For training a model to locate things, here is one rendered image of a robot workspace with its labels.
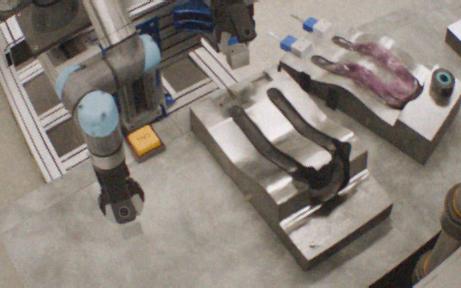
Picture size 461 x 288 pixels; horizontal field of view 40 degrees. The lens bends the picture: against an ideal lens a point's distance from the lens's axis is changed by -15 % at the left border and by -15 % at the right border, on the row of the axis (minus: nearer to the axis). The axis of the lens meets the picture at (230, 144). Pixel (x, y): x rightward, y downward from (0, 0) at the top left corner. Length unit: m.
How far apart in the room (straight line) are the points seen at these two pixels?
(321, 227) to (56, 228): 0.65
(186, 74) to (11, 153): 0.86
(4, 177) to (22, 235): 1.19
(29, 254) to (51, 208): 0.16
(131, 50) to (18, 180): 1.61
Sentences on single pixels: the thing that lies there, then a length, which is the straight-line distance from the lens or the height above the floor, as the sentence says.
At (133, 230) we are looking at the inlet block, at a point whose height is 0.93.
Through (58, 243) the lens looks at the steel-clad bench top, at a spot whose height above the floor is 0.80.
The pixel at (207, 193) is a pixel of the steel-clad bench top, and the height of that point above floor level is 0.80.
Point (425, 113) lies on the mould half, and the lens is 1.81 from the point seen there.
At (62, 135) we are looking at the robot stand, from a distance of 2.71.
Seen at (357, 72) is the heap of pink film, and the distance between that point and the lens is 1.84.
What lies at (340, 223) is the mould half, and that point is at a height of 0.86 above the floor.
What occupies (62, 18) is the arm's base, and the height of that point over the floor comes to 1.07.
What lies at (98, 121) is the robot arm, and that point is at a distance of 1.27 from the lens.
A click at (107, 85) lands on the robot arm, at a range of 1.38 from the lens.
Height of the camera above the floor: 2.25
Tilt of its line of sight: 52 degrees down
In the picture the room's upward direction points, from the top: 3 degrees counter-clockwise
